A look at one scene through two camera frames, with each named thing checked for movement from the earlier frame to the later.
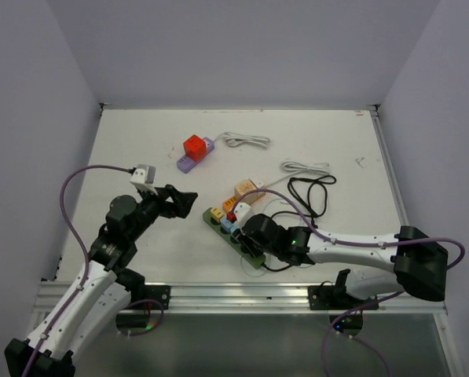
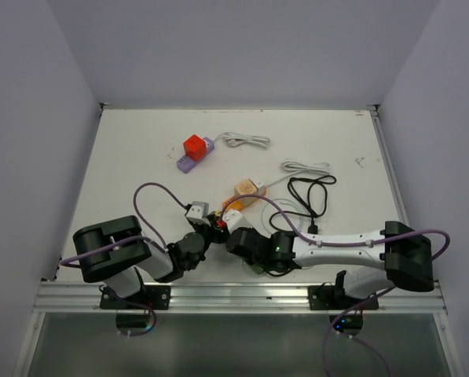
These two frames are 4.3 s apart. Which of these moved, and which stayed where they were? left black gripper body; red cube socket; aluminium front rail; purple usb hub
Moved: left black gripper body
Stayed: red cube socket; purple usb hub; aluminium front rail
